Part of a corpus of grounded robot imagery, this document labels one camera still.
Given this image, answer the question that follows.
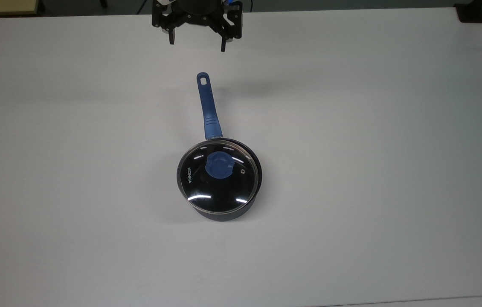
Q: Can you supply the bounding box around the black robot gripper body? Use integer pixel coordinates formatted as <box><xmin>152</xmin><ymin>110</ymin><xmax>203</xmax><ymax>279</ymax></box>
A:
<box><xmin>152</xmin><ymin>0</ymin><xmax>243</xmax><ymax>41</ymax></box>

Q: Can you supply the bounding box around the glass lid with blue knob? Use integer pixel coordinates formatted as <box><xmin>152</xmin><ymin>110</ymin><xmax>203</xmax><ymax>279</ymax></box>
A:
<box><xmin>177</xmin><ymin>140</ymin><xmax>259</xmax><ymax>214</ymax></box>

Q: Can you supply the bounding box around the light wooden table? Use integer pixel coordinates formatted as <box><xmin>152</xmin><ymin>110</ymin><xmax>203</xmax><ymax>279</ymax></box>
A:
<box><xmin>0</xmin><ymin>0</ymin><xmax>40</xmax><ymax>17</ymax></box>

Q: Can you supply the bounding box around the dark saucepan with blue handle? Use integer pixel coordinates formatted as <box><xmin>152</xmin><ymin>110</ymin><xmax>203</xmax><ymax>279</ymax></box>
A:
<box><xmin>177</xmin><ymin>72</ymin><xmax>263</xmax><ymax>222</ymax></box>

